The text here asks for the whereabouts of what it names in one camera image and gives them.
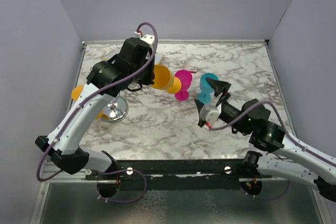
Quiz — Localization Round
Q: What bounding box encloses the blue plastic wine glass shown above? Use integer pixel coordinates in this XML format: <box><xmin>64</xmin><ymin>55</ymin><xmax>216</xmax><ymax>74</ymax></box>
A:
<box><xmin>197</xmin><ymin>73</ymin><xmax>218</xmax><ymax>104</ymax></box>

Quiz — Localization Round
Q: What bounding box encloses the yellow wine glass front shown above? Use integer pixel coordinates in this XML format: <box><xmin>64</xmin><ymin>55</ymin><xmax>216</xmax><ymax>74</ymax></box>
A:
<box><xmin>152</xmin><ymin>65</ymin><xmax>182</xmax><ymax>94</ymax></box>

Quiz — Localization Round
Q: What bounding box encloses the yellow wine glass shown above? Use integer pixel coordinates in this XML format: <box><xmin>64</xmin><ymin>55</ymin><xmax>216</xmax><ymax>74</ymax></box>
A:
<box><xmin>152</xmin><ymin>65</ymin><xmax>182</xmax><ymax>94</ymax></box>
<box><xmin>71</xmin><ymin>83</ymin><xmax>112</xmax><ymax>122</ymax></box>

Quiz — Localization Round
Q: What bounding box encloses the pink plastic wine glass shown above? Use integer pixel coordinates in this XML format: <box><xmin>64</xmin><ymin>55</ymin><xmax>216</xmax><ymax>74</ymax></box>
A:
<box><xmin>175</xmin><ymin>70</ymin><xmax>193</xmax><ymax>102</ymax></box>

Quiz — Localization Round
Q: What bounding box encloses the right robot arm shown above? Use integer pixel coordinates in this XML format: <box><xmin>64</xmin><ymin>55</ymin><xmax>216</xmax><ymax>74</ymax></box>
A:
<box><xmin>195</xmin><ymin>77</ymin><xmax>335</xmax><ymax>201</ymax></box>

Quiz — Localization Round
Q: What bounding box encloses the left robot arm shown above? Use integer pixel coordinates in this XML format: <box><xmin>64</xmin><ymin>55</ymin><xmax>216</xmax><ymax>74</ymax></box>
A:
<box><xmin>35</xmin><ymin>35</ymin><xmax>158</xmax><ymax>179</ymax></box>

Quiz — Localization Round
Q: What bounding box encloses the chrome wine glass rack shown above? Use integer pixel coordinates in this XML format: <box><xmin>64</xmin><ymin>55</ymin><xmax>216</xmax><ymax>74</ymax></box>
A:
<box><xmin>101</xmin><ymin>97</ymin><xmax>129</xmax><ymax>124</ymax></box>

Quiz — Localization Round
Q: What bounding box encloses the yellow wine glass rear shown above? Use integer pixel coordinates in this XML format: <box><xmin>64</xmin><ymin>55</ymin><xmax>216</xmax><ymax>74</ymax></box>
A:
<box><xmin>71</xmin><ymin>83</ymin><xmax>112</xmax><ymax>122</ymax></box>

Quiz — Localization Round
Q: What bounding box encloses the yellow framed whiteboard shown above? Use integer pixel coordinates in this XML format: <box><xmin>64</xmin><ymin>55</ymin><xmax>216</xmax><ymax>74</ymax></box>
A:
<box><xmin>100</xmin><ymin>50</ymin><xmax>163</xmax><ymax>65</ymax></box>

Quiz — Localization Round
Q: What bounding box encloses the red card box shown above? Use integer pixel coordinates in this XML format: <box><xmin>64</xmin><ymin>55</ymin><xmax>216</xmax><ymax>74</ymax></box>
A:
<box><xmin>184</xmin><ymin>66</ymin><xmax>197</xmax><ymax>73</ymax></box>

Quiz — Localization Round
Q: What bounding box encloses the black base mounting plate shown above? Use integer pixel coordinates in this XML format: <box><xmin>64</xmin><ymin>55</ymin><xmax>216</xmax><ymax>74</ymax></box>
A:
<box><xmin>86</xmin><ymin>159</ymin><xmax>270</xmax><ymax>191</ymax></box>

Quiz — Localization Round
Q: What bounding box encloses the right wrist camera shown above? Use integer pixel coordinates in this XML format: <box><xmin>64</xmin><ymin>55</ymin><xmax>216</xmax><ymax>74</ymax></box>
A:
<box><xmin>198</xmin><ymin>104</ymin><xmax>222</xmax><ymax>130</ymax></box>

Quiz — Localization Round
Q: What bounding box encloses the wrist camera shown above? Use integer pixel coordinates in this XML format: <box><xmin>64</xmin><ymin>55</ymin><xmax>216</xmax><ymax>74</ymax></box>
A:
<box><xmin>134</xmin><ymin>31</ymin><xmax>155</xmax><ymax>49</ymax></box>
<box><xmin>198</xmin><ymin>104</ymin><xmax>222</xmax><ymax>130</ymax></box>

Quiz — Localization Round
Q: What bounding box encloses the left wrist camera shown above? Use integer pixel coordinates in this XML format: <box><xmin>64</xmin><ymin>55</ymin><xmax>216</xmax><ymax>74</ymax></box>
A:
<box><xmin>134</xmin><ymin>31</ymin><xmax>155</xmax><ymax>49</ymax></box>

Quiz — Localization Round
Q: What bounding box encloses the aluminium rail frame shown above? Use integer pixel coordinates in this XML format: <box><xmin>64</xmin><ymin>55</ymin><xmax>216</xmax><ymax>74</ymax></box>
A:
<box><xmin>28</xmin><ymin>39</ymin><xmax>329</xmax><ymax>224</ymax></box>

